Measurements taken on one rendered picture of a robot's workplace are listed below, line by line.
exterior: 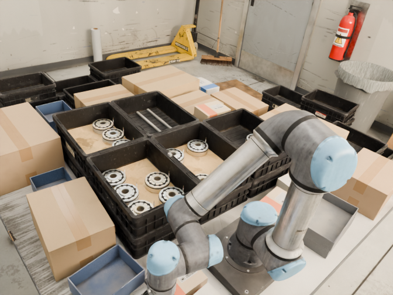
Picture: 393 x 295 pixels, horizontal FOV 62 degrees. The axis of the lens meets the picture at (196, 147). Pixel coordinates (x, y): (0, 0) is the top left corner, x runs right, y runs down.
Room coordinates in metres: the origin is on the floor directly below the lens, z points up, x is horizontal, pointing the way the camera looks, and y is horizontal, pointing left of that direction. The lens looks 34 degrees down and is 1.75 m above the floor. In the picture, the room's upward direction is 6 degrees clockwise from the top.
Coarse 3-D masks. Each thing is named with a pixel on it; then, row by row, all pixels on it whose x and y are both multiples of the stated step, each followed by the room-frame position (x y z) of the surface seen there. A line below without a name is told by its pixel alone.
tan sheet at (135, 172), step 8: (144, 160) 1.19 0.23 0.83; (120, 168) 1.12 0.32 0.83; (128, 168) 1.12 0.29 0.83; (136, 168) 1.13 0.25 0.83; (144, 168) 1.14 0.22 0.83; (152, 168) 1.14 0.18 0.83; (128, 176) 1.07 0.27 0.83; (136, 176) 1.07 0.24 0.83; (144, 176) 1.08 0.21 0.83; (144, 192) 0.98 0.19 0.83; (152, 200) 0.94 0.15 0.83
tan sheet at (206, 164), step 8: (184, 152) 1.29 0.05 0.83; (208, 152) 1.31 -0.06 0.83; (184, 160) 1.22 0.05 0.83; (192, 160) 1.23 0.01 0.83; (200, 160) 1.24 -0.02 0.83; (208, 160) 1.24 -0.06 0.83; (216, 160) 1.25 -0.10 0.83; (192, 168) 1.17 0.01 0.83; (200, 168) 1.18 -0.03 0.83; (208, 168) 1.19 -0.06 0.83
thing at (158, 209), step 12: (132, 144) 1.17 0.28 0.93; (156, 144) 1.19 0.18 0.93; (96, 156) 1.06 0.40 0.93; (168, 156) 1.11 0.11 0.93; (96, 168) 0.98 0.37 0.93; (180, 168) 1.04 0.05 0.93; (192, 180) 0.97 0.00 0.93; (120, 204) 0.81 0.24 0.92; (132, 216) 0.76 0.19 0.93; (144, 216) 0.77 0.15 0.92
